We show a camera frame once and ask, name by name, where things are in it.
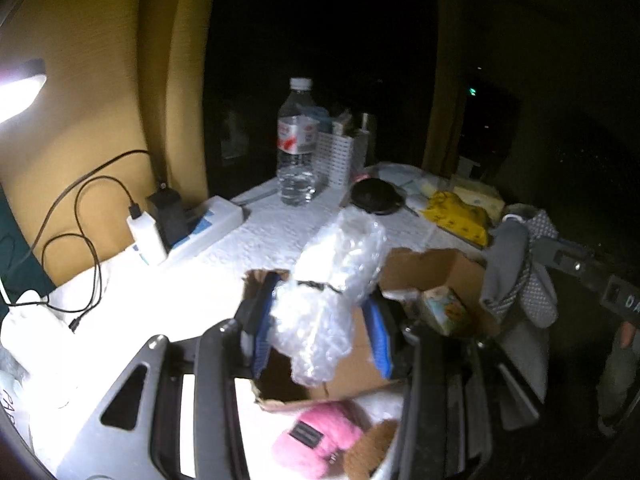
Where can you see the white blue box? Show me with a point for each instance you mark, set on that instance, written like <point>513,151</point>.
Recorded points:
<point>209,223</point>

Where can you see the white towel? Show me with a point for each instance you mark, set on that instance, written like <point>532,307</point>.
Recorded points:
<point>373,407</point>

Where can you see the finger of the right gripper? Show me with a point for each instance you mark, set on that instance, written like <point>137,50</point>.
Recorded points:
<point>509,261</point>

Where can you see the white lace tablecloth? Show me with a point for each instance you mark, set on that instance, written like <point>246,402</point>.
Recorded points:
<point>181,298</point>

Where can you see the black charger block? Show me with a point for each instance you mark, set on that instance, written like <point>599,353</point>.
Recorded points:
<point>165,206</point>

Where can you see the yellow tissue pack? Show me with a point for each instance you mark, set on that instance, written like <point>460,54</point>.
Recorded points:
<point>450,213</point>

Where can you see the pink fluffy pouch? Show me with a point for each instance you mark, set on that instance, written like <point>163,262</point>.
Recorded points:
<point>320,433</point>

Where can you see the grey cloth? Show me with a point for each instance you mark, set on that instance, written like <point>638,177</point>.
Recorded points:
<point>537,297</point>

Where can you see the white power bank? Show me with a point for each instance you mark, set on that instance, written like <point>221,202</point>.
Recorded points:
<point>147,240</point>

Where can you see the pale tissue box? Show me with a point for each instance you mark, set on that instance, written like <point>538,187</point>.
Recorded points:
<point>479,194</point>

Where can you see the clear water bottle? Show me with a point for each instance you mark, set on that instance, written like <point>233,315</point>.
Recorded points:
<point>296,143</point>

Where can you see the brown cardboard box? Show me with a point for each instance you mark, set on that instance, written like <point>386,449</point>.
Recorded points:
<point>404,271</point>

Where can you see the small colourful box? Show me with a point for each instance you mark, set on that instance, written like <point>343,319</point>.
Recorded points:
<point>442,310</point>

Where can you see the brown fluffy pouch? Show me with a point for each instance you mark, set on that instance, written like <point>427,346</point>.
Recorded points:
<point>364,459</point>

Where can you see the bubble wrap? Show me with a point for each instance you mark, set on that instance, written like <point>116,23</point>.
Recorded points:
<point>312,315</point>

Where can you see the desk lamp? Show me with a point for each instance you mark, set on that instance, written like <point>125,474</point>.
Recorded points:
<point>20,85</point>

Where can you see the white perforated basket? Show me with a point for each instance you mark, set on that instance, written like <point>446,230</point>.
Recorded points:
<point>339,159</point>

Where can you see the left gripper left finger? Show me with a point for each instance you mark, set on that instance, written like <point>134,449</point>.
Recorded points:
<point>253,316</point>

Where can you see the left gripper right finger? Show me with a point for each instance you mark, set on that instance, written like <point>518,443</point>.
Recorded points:
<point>381,316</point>

